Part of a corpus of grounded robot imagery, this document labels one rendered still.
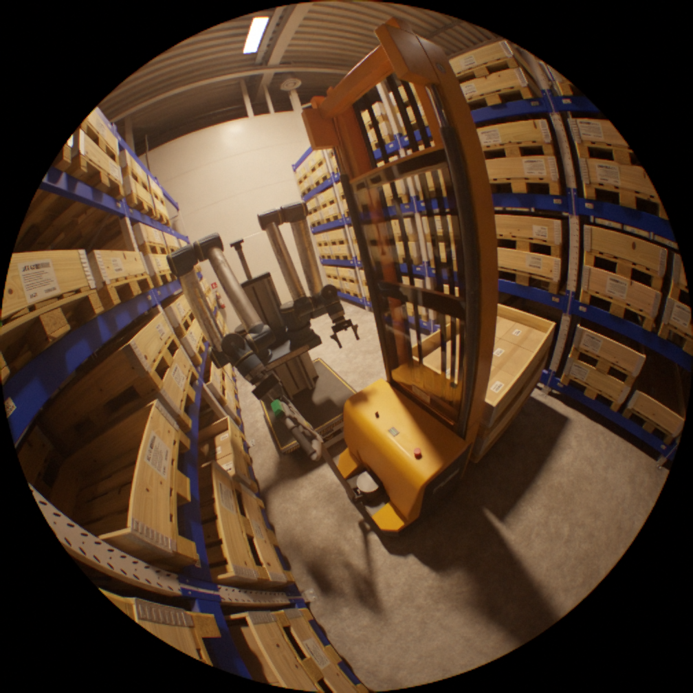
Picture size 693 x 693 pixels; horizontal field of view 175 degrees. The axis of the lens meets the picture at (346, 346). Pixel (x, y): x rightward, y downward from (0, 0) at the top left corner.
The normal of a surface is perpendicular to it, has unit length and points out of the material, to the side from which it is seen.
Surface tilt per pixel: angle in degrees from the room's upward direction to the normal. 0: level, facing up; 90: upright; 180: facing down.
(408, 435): 0
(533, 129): 90
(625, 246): 90
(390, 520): 22
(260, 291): 90
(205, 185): 90
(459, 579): 0
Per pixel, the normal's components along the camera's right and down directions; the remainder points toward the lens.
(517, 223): -0.85, 0.43
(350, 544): -0.25, -0.83
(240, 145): 0.48, 0.35
